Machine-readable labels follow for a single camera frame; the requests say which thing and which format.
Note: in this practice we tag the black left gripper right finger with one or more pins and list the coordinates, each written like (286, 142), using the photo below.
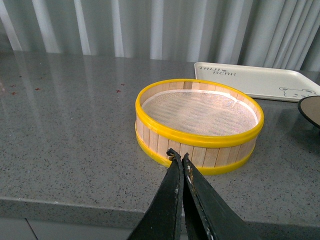
(207, 215)

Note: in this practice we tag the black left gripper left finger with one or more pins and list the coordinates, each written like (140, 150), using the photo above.
(163, 219)

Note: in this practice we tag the beige plate with black rim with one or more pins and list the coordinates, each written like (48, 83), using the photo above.
(309, 107)

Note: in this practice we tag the white bear print tray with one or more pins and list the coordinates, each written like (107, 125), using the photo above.
(259, 82)

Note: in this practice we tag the yellow rimmed bamboo steamer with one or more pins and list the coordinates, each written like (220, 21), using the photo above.
(210, 154)

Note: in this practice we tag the white steamer liner cloth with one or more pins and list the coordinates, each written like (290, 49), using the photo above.
(201, 112)

